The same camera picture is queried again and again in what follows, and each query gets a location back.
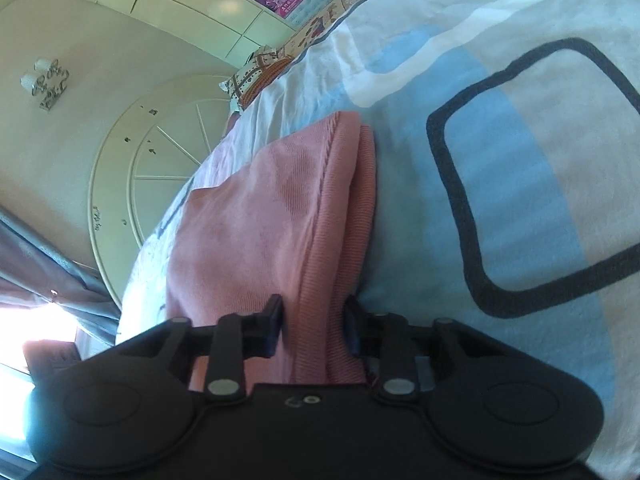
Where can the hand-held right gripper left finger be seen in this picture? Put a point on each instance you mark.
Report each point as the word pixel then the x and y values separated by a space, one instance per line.
pixel 274 331

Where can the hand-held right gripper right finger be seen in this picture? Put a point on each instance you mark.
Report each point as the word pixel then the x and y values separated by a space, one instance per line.
pixel 352 331

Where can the pink knit sweater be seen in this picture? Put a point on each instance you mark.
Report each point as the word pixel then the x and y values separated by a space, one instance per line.
pixel 270 220

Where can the cream round headboard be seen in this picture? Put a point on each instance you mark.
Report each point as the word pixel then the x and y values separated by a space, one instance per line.
pixel 150 150

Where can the blue and pink printed bedsheet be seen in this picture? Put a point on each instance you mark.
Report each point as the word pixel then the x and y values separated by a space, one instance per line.
pixel 500 160

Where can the grey curtain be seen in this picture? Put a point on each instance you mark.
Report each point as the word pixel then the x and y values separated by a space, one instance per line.
pixel 55 265

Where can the patterned pillow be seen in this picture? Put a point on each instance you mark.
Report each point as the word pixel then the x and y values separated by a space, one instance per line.
pixel 255 77

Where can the cream wardrobe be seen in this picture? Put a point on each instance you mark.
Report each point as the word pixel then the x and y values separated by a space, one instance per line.
pixel 200 0

